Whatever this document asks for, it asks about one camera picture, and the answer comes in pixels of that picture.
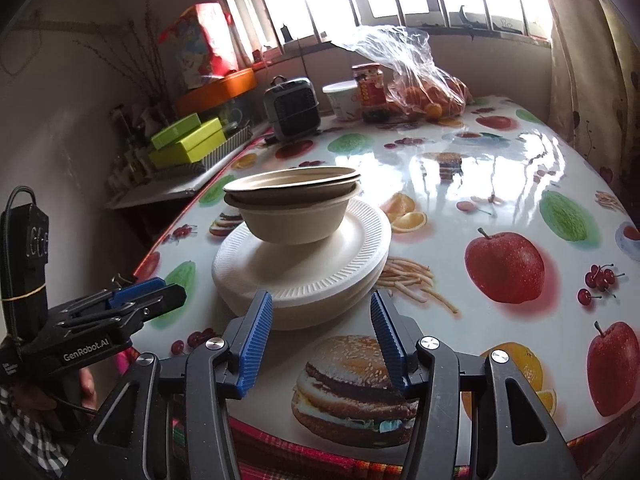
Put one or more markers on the beige paper bowl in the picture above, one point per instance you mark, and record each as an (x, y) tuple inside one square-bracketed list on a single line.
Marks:
[(295, 177), (300, 193), (295, 225)]

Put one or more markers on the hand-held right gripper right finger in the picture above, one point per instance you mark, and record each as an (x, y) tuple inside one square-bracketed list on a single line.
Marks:
[(387, 340)]

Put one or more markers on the dry bare branches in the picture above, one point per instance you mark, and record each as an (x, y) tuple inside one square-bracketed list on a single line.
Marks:
[(135, 55)]

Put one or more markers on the red plaid cloth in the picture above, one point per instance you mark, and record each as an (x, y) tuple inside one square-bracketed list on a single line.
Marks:
[(280, 455)]

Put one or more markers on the white plastic tub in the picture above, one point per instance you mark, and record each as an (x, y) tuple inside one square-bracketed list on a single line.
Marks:
[(342, 102)]

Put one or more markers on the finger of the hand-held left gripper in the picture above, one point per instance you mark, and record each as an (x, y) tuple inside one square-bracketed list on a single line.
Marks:
[(155, 305), (137, 291)]

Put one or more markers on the cream patterned curtain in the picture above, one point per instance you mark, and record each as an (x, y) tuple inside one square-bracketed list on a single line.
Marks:
[(590, 60)]

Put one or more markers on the grey side table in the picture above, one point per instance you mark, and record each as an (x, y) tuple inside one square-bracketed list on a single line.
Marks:
[(165, 187)]

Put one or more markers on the grey small space heater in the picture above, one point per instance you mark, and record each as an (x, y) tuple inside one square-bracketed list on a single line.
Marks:
[(292, 110)]

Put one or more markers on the plastic bag of oranges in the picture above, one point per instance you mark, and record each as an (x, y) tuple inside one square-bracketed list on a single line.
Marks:
[(425, 85)]

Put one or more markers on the red label sauce jar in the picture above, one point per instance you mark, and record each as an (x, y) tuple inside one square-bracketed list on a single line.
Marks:
[(368, 92)]

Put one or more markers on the fruit printed tablecloth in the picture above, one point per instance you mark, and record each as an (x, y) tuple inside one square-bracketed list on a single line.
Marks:
[(500, 170)]

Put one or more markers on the zigzag patterned box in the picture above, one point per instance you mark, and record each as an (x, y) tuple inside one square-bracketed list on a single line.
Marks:
[(225, 152)]

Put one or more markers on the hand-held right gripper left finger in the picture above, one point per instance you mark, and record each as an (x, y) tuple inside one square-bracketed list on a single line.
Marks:
[(255, 340)]

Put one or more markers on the person's left forearm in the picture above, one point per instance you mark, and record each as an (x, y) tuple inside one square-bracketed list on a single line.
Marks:
[(25, 435)]

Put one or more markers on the orange tray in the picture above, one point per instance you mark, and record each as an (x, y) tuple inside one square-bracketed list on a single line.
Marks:
[(215, 92)]

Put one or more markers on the person's left hand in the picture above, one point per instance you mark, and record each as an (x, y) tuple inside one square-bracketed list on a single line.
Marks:
[(89, 390)]

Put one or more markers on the white paper plate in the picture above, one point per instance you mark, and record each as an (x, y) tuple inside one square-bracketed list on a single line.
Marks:
[(310, 319), (320, 260), (357, 294)]

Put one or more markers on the green flat box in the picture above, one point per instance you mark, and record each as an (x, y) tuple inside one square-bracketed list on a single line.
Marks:
[(195, 147), (175, 130)]

